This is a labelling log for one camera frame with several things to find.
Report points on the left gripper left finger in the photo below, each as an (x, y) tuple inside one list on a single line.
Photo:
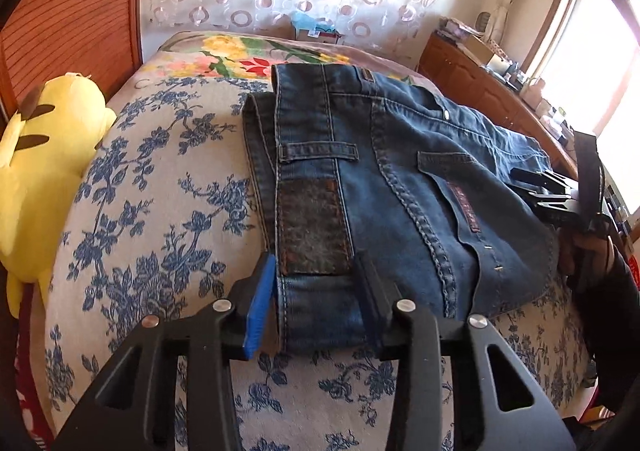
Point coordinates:
[(130, 405)]

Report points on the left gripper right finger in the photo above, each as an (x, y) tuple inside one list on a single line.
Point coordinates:
[(496, 402)]

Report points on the blue denim jeans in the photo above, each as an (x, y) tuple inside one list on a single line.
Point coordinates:
[(346, 161)]

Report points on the right hand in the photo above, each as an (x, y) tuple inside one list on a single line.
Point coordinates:
[(584, 259)]

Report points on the red patterned blanket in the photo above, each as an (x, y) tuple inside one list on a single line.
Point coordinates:
[(30, 370)]

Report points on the long wooden sideboard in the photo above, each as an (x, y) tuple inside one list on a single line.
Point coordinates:
[(461, 80)]

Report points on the cardboard box on sideboard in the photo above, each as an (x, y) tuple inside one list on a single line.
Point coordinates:
[(489, 54)]

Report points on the blue floral bed sheet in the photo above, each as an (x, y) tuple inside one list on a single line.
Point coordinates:
[(164, 222)]

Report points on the yellow plush toy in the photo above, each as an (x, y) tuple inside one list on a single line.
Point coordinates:
[(45, 150)]

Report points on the box with blue tissue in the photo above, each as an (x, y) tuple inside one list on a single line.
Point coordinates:
[(311, 29)]

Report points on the colourful floral blanket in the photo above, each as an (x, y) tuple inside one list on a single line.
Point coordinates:
[(219, 55)]

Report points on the wooden slatted wardrobe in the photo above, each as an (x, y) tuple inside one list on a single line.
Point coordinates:
[(42, 39)]

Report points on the window with wooden frame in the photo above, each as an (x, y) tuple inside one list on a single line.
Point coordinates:
[(591, 71)]

